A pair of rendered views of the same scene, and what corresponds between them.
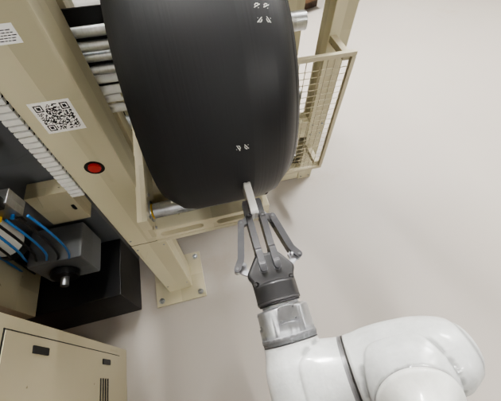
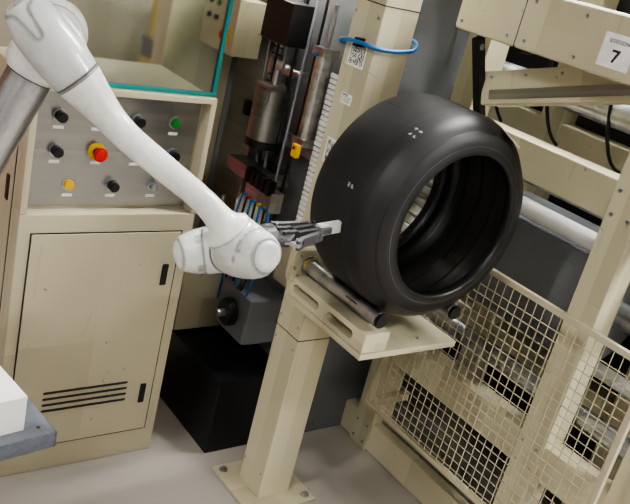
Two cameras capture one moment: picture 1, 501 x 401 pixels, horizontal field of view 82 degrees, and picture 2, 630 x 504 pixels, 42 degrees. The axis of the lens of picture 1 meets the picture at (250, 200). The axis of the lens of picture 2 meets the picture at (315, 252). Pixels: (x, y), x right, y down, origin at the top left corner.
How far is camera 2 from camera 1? 184 cm
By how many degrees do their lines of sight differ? 59
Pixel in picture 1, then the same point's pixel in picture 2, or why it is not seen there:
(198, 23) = (388, 120)
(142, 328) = (179, 458)
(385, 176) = not seen: outside the picture
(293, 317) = not seen: hidden behind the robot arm
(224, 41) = (388, 131)
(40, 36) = (356, 107)
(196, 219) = (318, 295)
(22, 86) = (334, 125)
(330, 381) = not seen: hidden behind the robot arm
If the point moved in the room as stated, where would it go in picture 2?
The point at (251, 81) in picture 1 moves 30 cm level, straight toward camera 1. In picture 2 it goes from (379, 152) to (264, 136)
